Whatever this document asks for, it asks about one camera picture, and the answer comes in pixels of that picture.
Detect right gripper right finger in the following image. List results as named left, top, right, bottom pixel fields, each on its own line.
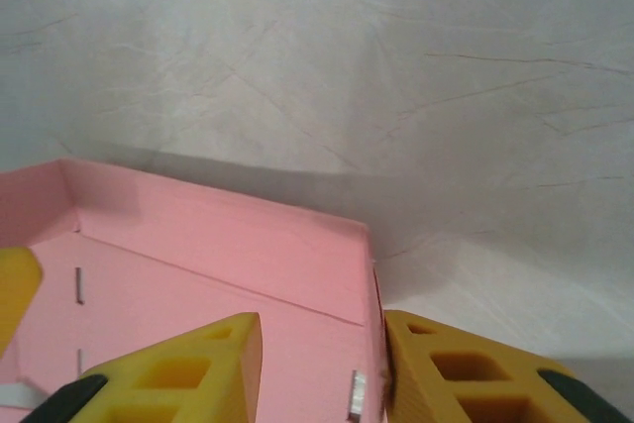
left=383, top=309, right=634, bottom=423

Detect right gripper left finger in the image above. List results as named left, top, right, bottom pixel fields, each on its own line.
left=19, top=312, right=263, bottom=423

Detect pink cloth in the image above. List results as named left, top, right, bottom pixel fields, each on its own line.
left=0, top=158, right=385, bottom=423

